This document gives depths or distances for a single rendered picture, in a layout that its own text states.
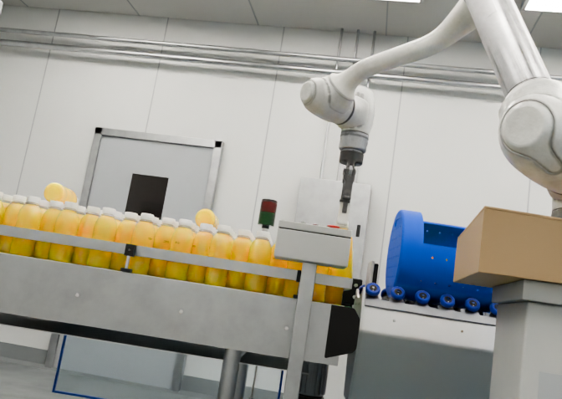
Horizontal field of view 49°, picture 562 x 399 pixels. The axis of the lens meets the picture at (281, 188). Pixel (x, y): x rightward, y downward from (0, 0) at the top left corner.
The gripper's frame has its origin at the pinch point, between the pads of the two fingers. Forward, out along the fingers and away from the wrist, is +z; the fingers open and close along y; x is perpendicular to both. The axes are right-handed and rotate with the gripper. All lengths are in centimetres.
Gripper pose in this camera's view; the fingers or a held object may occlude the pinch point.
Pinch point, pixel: (343, 215)
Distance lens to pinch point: 192.9
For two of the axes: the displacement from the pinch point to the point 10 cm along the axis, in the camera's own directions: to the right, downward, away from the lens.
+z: -1.6, 9.7, -1.7
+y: 0.2, 1.8, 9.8
